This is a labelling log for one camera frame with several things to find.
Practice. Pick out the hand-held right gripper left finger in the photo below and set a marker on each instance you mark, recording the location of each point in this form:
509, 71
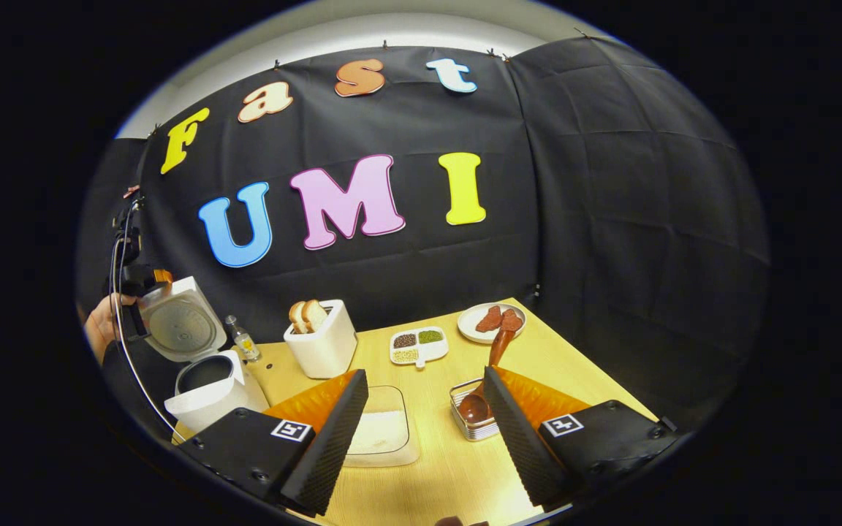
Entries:
326, 438

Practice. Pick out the white rice cooker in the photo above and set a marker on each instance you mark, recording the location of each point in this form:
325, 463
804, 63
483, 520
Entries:
209, 405

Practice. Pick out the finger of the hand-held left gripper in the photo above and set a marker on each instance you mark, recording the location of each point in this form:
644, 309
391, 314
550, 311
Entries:
163, 276

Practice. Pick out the brown wooden spoon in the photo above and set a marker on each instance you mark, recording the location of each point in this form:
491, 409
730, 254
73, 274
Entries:
501, 345

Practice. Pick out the toasted bread slice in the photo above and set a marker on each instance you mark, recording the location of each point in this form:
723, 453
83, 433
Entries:
297, 316
314, 314

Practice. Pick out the round white plate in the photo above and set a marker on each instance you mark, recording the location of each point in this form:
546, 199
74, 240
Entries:
468, 326

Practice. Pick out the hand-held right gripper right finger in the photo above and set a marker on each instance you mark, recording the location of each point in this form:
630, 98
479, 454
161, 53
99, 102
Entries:
523, 438

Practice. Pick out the copper cloth clip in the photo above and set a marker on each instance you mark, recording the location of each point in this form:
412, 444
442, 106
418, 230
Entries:
131, 191

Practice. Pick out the black backdrop cloth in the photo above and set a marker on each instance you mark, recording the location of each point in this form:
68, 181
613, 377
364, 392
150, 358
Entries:
611, 219

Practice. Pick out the small glass bottle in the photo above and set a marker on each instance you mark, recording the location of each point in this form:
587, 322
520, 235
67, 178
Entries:
243, 340

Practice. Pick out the white toaster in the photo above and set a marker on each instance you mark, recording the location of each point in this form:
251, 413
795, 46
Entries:
326, 347

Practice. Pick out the red meat slice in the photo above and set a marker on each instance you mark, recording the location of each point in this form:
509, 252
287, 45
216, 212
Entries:
490, 320
512, 320

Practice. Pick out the white divided bean dish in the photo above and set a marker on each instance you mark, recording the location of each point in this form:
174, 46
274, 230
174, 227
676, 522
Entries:
421, 356

